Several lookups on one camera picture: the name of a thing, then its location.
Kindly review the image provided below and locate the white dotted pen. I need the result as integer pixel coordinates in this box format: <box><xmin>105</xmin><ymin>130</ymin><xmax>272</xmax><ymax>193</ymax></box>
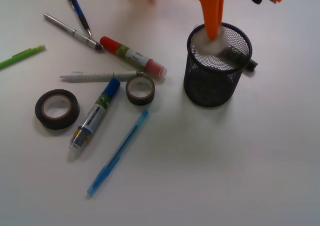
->
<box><xmin>59</xmin><ymin>71</ymin><xmax>144</xmax><ymax>83</ymax></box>

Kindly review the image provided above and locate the silver black tip pen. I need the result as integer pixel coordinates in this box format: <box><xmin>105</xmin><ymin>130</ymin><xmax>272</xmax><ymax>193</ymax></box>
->
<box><xmin>43</xmin><ymin>13</ymin><xmax>103</xmax><ymax>51</ymax></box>

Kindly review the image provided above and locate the light blue pen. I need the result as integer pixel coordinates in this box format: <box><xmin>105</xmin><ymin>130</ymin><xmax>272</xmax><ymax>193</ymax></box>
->
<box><xmin>87</xmin><ymin>110</ymin><xmax>149</xmax><ymax>197</ymax></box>

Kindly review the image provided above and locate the small black tape roll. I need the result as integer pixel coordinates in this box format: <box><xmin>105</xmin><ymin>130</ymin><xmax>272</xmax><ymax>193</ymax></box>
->
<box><xmin>125</xmin><ymin>75</ymin><xmax>155</xmax><ymax>106</ymax></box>

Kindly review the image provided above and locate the large black tape roll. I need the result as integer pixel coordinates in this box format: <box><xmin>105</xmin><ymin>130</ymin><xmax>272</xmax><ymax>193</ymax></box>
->
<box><xmin>35</xmin><ymin>89</ymin><xmax>80</xmax><ymax>130</ymax></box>

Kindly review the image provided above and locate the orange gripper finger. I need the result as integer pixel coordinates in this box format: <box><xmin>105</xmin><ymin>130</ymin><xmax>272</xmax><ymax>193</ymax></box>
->
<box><xmin>199</xmin><ymin>0</ymin><xmax>218</xmax><ymax>40</ymax></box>
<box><xmin>217</xmin><ymin>0</ymin><xmax>224</xmax><ymax>31</ymax></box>

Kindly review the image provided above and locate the blue cap marker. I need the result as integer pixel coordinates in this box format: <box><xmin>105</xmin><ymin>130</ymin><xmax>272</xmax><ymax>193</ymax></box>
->
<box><xmin>68</xmin><ymin>78</ymin><xmax>121</xmax><ymax>160</ymax></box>

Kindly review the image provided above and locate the dark blue pen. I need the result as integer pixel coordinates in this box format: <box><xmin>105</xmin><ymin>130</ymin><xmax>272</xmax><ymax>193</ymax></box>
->
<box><xmin>68</xmin><ymin>0</ymin><xmax>92</xmax><ymax>37</ymax></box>

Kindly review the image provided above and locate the red cap marker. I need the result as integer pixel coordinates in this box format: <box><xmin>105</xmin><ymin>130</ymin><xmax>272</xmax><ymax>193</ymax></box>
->
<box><xmin>99</xmin><ymin>36</ymin><xmax>167</xmax><ymax>79</ymax></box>

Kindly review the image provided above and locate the green pen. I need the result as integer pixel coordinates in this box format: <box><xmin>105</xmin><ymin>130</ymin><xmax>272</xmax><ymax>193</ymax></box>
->
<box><xmin>0</xmin><ymin>45</ymin><xmax>46</xmax><ymax>70</ymax></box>

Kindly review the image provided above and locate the black marker behind holder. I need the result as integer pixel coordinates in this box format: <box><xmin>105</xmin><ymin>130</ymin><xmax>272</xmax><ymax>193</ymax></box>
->
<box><xmin>246</xmin><ymin>59</ymin><xmax>258</xmax><ymax>72</ymax></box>

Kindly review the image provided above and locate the black mesh pen holder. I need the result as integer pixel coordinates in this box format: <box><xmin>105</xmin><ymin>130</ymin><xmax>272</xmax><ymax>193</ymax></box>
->
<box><xmin>183</xmin><ymin>22</ymin><xmax>252</xmax><ymax>107</ymax></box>

